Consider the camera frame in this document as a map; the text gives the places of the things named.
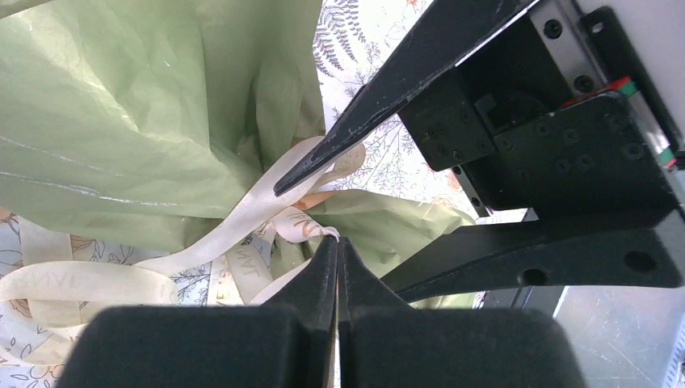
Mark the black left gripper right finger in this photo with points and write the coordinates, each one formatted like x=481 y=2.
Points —
x=387 y=343

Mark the olive green wrapping paper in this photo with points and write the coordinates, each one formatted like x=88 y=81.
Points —
x=144 y=122

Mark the cream ribbon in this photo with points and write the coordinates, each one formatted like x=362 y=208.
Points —
x=65 y=294

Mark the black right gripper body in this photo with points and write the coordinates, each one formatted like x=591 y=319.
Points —
x=575 y=108

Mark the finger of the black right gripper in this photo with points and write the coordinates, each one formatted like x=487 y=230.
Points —
x=643 y=249
x=447 y=33

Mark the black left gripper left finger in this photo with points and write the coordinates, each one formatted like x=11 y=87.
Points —
x=285 y=342

